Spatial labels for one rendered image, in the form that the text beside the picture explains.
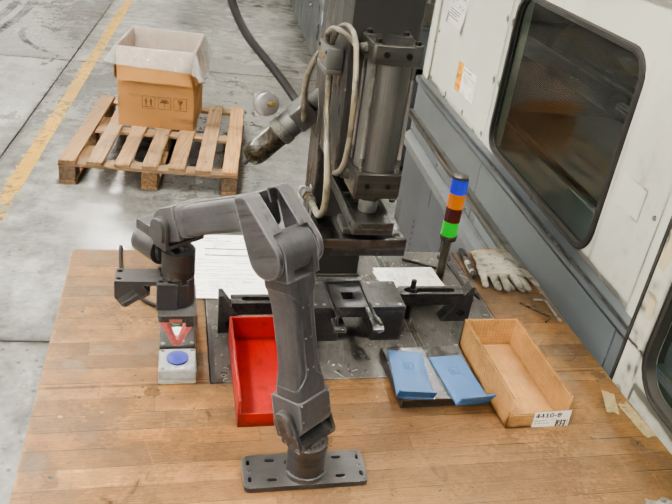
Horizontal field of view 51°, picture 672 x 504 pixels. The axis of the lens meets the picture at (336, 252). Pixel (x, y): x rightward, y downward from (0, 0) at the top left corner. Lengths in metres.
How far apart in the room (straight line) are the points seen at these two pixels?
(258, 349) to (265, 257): 0.47
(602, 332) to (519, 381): 0.33
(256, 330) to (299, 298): 0.44
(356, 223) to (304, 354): 0.36
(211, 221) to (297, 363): 0.25
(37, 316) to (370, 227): 2.05
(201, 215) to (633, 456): 0.87
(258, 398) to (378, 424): 0.22
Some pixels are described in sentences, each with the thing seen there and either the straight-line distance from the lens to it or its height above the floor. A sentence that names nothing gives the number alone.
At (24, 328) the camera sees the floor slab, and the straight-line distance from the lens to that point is 3.10.
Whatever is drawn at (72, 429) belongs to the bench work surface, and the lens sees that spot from 1.28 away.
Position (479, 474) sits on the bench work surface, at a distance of 1.27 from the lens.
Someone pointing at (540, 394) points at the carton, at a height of 0.90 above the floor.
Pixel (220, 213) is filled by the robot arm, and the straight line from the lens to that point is 1.07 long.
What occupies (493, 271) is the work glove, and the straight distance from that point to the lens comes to 1.82.
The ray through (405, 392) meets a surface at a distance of 1.32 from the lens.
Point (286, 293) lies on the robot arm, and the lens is 1.00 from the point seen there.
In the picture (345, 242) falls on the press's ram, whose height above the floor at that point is 1.13.
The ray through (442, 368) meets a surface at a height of 0.92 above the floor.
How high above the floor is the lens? 1.77
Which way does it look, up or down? 29 degrees down
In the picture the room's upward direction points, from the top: 8 degrees clockwise
